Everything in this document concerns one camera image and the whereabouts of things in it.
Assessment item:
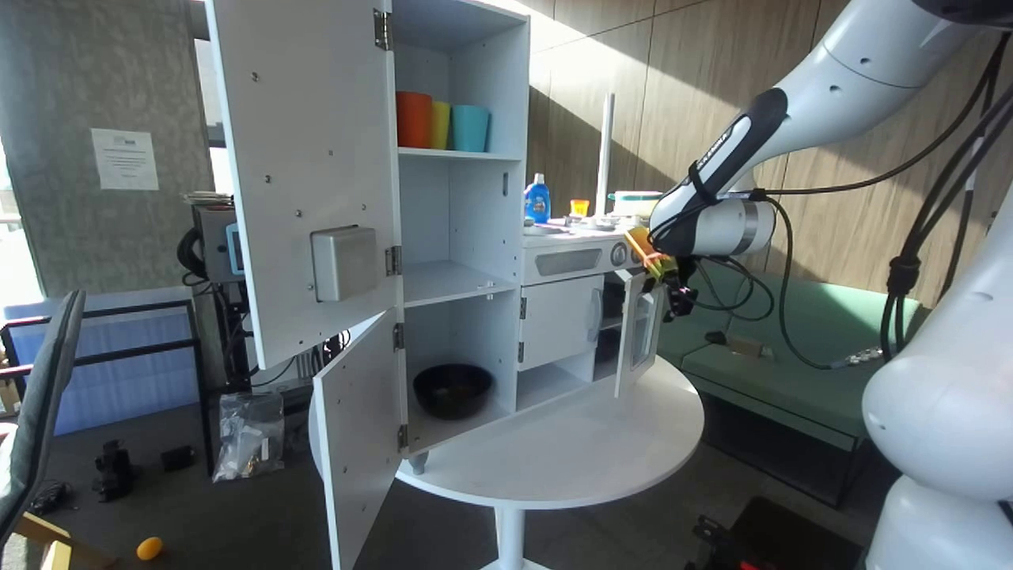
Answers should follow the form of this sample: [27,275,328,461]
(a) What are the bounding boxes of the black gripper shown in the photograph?
[653,251,702,320]

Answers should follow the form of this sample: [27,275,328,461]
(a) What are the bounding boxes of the white oven door with window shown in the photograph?
[612,265,650,402]

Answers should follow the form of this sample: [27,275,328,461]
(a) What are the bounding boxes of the small white cabinet door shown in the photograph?
[521,275,607,373]

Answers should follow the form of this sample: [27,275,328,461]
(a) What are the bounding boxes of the white door with grey swoosh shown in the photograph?
[307,307,411,570]

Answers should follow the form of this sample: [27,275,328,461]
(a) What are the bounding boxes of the white toy kitchen cabinet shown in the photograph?
[383,0,670,467]

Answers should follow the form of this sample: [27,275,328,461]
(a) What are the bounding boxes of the yellow cup in cabinet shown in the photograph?
[429,97,455,153]

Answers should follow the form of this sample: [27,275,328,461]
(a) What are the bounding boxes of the toy pot with teal lid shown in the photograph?
[612,186,667,229]

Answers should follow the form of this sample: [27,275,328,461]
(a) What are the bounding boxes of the white vertical pole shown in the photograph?
[594,93,622,230]

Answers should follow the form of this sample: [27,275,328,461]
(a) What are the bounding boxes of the blue bottle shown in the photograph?
[522,170,555,229]

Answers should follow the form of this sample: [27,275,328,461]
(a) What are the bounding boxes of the black bowl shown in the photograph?
[411,362,498,422]

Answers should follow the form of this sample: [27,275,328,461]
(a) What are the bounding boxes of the teal cup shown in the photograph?
[451,102,498,155]

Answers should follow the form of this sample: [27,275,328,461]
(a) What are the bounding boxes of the black floor case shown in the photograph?
[683,494,867,570]

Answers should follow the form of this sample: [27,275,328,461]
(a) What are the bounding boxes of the orange cup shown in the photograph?
[396,88,438,153]

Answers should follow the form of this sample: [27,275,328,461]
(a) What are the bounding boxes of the clear plastic bag with parts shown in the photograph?
[208,388,289,487]

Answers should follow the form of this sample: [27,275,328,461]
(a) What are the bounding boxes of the equipment cart with screen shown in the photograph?
[173,189,257,467]

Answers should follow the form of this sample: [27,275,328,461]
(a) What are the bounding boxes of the small black flat gadget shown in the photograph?
[154,443,199,475]

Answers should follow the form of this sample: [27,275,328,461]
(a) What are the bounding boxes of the white paper notice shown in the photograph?
[89,127,163,194]

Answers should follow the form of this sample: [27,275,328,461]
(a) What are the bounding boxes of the black block gadget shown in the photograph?
[89,436,139,502]

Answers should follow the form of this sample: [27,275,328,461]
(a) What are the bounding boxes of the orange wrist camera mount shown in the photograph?
[624,222,682,284]

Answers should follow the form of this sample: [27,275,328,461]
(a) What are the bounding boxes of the thin black cable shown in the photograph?
[752,189,890,373]

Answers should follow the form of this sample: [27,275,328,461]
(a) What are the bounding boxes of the round white pedestal table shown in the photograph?
[393,351,709,570]

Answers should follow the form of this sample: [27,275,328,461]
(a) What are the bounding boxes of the thick black cable conduit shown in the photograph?
[879,29,1013,364]

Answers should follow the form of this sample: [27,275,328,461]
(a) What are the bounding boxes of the blue panel with dark frame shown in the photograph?
[0,298,203,436]

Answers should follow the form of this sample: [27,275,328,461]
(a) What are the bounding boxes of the wooden frame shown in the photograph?
[0,510,80,570]

